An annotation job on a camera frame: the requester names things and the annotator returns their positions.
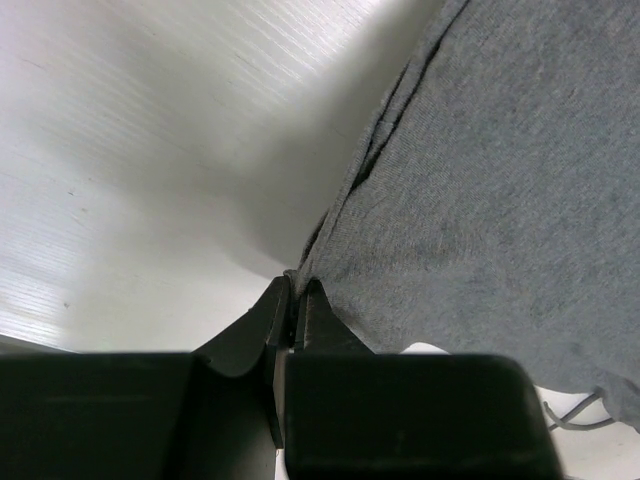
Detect grey drawstring shorts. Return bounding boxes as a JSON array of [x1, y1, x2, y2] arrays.
[[295, 1, 639, 426]]

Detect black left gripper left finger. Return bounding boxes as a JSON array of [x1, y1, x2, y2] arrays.
[[1, 276, 290, 479]]

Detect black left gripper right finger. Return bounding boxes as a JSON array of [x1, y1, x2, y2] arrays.
[[283, 281, 563, 479]]

